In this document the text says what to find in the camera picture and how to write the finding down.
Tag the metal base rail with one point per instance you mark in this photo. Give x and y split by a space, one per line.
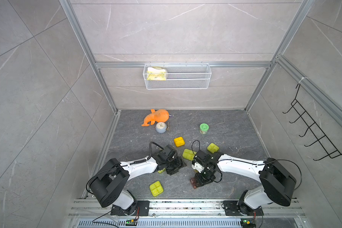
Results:
184 213

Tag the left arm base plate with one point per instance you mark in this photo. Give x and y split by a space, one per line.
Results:
139 207

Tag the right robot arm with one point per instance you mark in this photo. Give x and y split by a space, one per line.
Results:
277 184

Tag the white wire wall basket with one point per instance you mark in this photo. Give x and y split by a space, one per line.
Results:
181 76

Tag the orange whale toy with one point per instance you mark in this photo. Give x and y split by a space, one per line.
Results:
160 115

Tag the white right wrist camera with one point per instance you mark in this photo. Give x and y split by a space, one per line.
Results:
197 167

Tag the green lidded jar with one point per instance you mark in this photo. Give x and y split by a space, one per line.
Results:
204 128

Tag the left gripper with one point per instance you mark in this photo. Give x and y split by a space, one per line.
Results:
180 164

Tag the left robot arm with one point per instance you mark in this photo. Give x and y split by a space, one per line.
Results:
107 185

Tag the small green pillbox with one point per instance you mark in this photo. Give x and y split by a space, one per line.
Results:
213 148

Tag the dark red small pillbox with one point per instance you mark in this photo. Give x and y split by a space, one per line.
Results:
193 182

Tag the amber lid small pillbox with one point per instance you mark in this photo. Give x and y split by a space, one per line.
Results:
179 141

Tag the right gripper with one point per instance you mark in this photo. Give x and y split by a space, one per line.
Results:
200 181

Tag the black wall hook rack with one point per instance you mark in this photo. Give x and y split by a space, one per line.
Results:
312 128

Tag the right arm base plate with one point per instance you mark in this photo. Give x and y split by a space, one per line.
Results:
236 208

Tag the green lid six-cell pillbox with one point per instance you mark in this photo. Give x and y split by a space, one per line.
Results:
188 154

